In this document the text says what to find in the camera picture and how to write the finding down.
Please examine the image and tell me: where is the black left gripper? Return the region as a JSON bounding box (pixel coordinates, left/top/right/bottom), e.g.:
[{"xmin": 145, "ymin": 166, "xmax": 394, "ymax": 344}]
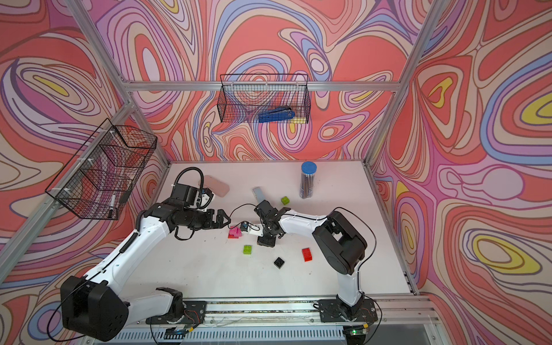
[{"xmin": 183, "ymin": 208, "xmax": 231, "ymax": 230}]

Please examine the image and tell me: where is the pink lego brick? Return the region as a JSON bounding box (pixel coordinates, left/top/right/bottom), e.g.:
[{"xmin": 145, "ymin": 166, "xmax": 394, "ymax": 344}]
[{"xmin": 228, "ymin": 227, "xmax": 242, "ymax": 239}]

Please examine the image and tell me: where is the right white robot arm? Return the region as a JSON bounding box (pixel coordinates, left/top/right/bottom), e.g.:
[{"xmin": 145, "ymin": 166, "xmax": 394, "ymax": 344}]
[{"xmin": 254, "ymin": 201, "xmax": 367, "ymax": 322}]

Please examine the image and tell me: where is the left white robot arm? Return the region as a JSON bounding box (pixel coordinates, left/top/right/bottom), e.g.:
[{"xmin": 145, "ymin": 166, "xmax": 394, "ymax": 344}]
[{"xmin": 60, "ymin": 202, "xmax": 231, "ymax": 342}]

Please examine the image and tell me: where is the black lego brick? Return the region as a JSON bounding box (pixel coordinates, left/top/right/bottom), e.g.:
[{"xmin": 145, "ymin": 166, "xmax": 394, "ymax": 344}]
[{"xmin": 274, "ymin": 257, "xmax": 285, "ymax": 269}]

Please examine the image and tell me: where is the red lego brick right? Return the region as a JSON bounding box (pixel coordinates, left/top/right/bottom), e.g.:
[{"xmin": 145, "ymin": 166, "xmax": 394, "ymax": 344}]
[{"xmin": 302, "ymin": 248, "xmax": 313, "ymax": 262}]

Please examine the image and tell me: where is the blue and cream stapler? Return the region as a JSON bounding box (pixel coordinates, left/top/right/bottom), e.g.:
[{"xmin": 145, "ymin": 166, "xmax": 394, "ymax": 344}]
[{"xmin": 252, "ymin": 187, "xmax": 267, "ymax": 204}]

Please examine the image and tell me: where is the pink glasses case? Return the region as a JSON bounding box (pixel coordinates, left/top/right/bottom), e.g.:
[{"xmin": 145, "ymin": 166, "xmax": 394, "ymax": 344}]
[{"xmin": 204, "ymin": 175, "xmax": 230, "ymax": 198}]

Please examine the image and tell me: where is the blue lid pencil tube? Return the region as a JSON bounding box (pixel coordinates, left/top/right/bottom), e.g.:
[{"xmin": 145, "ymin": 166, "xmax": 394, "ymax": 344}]
[{"xmin": 300, "ymin": 161, "xmax": 317, "ymax": 199}]

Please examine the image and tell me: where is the marker pen in basket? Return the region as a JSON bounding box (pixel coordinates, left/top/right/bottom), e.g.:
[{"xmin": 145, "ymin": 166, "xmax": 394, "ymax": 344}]
[{"xmin": 108, "ymin": 193, "xmax": 116, "ymax": 219}]

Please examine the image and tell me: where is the yellow item in basket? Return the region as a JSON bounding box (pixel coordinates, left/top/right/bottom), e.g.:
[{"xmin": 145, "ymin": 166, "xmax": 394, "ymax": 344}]
[{"xmin": 290, "ymin": 118, "xmax": 307, "ymax": 124}]

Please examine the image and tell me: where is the blue stapler in basket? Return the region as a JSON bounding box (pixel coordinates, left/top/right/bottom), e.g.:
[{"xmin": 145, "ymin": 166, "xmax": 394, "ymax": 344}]
[{"xmin": 257, "ymin": 106, "xmax": 296, "ymax": 123}]

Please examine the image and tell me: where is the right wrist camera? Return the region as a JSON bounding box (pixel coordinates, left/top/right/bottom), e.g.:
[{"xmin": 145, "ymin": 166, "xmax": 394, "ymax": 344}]
[{"xmin": 239, "ymin": 221, "xmax": 263, "ymax": 237}]

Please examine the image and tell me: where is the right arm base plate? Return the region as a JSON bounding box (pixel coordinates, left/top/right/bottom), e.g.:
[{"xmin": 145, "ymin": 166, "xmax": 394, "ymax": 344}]
[{"xmin": 313, "ymin": 298, "xmax": 378, "ymax": 324}]

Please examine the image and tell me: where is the left wire basket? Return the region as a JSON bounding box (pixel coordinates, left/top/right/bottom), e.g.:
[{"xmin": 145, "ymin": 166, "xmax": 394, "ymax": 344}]
[{"xmin": 45, "ymin": 119, "xmax": 158, "ymax": 221}]

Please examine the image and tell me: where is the wire basket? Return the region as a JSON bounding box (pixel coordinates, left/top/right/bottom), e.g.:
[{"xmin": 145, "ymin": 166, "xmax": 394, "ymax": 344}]
[
  {"xmin": 217, "ymin": 73, "xmax": 311, "ymax": 124},
  {"xmin": 45, "ymin": 119, "xmax": 158, "ymax": 221}
]

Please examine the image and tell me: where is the back wire basket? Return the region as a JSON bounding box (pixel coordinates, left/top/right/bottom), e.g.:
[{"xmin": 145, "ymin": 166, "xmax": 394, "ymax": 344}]
[{"xmin": 217, "ymin": 73, "xmax": 311, "ymax": 124}]

